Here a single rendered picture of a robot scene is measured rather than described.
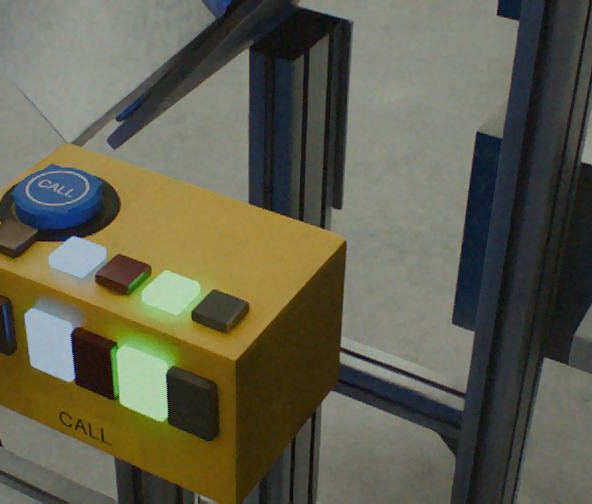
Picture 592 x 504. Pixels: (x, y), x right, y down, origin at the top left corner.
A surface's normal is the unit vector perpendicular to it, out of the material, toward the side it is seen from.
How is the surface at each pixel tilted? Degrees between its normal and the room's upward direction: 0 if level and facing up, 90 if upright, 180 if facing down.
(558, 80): 90
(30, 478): 0
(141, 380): 90
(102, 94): 55
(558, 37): 90
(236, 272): 0
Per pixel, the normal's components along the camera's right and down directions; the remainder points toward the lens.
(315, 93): 0.87, 0.30
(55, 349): -0.48, 0.51
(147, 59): 0.11, 0.03
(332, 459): 0.03, -0.80
